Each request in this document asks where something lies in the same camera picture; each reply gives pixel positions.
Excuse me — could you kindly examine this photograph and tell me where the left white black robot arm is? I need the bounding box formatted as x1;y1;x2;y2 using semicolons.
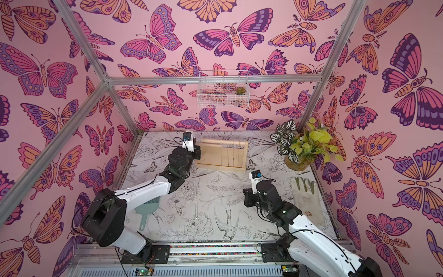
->
81;145;201;257

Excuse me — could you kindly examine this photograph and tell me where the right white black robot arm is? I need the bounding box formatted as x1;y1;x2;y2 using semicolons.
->
243;178;382;277

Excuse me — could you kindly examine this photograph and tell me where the beige green gardening glove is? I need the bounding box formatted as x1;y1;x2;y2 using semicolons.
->
291;177;326;227

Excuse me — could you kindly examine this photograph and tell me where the potted green leafy plant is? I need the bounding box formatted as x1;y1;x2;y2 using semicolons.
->
270;117;346;172

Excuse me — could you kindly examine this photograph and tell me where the small succulent in basket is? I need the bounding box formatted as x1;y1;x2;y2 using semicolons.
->
235;87;247;94

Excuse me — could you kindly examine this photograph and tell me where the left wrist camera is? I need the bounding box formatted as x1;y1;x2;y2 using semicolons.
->
182;132;195;152

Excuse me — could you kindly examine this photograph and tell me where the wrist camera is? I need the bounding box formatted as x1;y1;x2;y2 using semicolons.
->
182;132;195;152
249;170;263;194

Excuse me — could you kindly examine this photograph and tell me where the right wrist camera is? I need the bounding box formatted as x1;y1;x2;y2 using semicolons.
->
249;170;263;194

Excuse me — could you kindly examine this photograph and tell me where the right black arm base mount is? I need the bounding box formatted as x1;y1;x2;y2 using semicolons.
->
259;240;295;263

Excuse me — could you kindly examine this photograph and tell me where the white wire wall basket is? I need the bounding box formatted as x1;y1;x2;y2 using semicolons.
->
196;69;250;108

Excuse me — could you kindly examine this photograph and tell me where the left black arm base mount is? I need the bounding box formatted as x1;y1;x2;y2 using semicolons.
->
121;245;171;264

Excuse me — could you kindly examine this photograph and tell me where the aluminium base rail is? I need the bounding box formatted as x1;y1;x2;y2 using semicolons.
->
64;241;320;277

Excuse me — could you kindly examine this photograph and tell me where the metal cage frame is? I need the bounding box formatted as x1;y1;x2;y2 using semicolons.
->
1;1;366;223

